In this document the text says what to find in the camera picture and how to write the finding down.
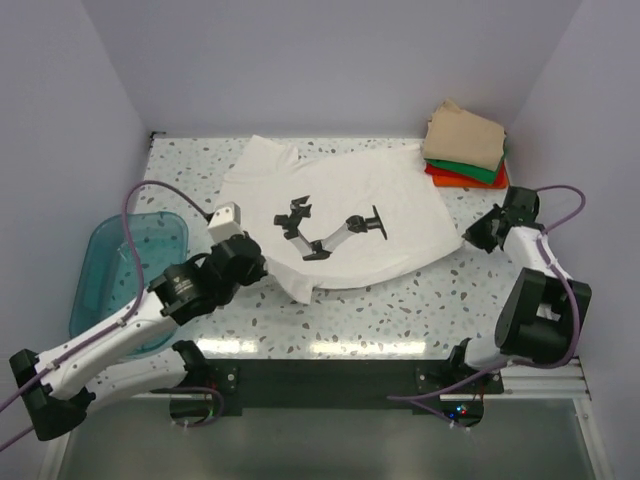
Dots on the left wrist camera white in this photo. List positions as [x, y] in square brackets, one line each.
[225, 223]

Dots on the white printed t shirt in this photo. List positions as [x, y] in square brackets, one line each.
[339, 222]

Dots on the teal transparent plastic bin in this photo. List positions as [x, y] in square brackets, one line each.
[108, 279]

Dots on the green folded t shirt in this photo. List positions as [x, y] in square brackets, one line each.
[482, 175]

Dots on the aluminium rail frame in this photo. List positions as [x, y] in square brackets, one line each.
[541, 427]

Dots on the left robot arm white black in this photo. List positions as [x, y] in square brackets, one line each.
[60, 387]

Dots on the orange folded t shirt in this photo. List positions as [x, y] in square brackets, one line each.
[444, 179]

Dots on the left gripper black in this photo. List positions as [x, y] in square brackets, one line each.
[257, 273]

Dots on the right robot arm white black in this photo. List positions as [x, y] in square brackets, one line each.
[541, 321]

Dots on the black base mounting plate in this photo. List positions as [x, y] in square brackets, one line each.
[312, 384]

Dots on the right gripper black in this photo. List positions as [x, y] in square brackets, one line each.
[474, 232]

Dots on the beige folded t shirt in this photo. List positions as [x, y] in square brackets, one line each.
[457, 135]

